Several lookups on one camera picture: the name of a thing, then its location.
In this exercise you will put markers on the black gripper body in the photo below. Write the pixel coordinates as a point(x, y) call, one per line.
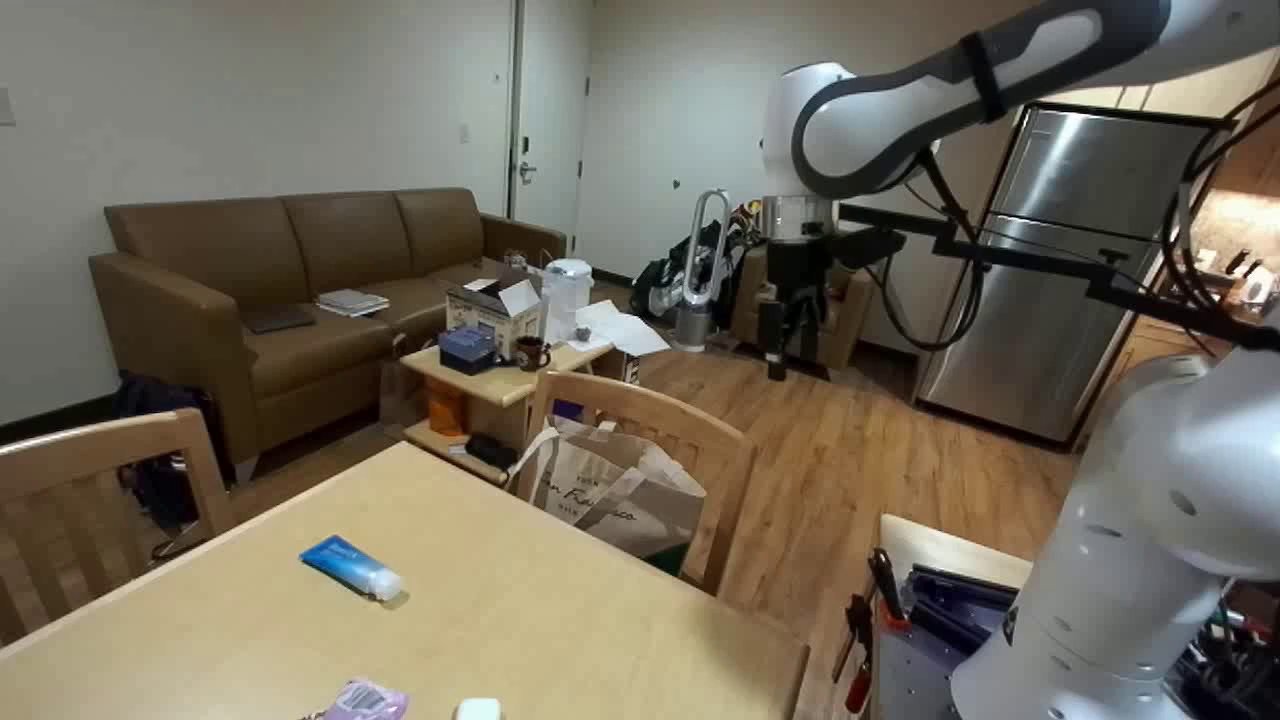
point(803, 286)

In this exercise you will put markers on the small white earbuds case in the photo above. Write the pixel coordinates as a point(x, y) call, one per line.
point(478, 711)

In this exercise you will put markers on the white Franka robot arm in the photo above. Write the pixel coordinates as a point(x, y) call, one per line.
point(1174, 505)

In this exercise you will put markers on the wooden chair holding bag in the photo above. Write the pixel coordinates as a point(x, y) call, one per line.
point(720, 464)

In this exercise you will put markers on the black bag beside sofa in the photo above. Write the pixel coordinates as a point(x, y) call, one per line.
point(166, 464)

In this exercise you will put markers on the silver bladeless fan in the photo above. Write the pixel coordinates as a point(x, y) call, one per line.
point(694, 315)

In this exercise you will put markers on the black backpack by fan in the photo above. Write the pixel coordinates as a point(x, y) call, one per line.
point(656, 283)

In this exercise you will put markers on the white loose papers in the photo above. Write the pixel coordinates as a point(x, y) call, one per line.
point(623, 329)

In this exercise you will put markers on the white plastic jug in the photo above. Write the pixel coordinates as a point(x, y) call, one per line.
point(566, 303)

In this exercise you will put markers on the stainless steel refrigerator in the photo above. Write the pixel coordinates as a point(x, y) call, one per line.
point(1040, 307)

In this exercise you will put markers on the dark mug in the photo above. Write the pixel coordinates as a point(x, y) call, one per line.
point(531, 355)

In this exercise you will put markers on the light wooden coffee table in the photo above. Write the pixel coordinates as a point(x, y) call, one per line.
point(492, 387)

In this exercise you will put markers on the open cardboard box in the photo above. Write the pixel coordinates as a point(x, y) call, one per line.
point(489, 309)

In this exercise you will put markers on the dark blue small box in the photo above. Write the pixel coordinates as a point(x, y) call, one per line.
point(464, 349)

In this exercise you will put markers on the white room door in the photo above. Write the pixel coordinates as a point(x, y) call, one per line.
point(548, 94)

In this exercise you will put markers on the grey tool bin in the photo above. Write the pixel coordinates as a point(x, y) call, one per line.
point(922, 664)

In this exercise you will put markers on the white book on sofa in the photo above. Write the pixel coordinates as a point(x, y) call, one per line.
point(355, 303)

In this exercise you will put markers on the blue tube with white cap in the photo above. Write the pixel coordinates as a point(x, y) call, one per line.
point(343, 562)

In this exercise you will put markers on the dark flat laptop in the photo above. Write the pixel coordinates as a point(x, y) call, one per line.
point(278, 319)

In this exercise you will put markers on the purple patterned packet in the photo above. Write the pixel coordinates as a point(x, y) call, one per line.
point(361, 703)

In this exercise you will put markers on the brown leather sofa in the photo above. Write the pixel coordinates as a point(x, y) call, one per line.
point(202, 322)

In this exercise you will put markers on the wooden slatted chair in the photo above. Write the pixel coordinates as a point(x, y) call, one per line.
point(81, 453)

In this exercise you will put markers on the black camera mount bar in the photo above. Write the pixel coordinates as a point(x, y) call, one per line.
point(1040, 261)

